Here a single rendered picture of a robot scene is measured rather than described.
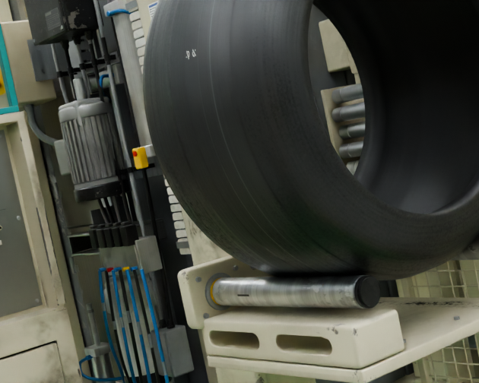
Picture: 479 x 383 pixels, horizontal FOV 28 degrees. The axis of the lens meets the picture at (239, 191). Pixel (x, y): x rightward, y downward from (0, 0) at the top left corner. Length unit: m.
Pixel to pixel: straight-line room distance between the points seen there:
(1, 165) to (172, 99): 0.60
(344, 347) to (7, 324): 0.70
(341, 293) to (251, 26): 0.38
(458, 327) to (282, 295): 0.26
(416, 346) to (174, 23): 0.56
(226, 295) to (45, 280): 0.45
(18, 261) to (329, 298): 0.71
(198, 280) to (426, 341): 0.38
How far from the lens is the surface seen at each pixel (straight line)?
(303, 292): 1.36
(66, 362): 1.82
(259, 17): 1.20
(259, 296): 1.44
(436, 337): 1.39
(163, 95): 1.31
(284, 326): 1.38
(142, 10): 1.70
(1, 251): 1.81
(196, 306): 1.53
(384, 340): 1.31
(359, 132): 1.90
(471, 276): 2.01
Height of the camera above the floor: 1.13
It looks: 3 degrees down
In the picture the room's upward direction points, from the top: 12 degrees counter-clockwise
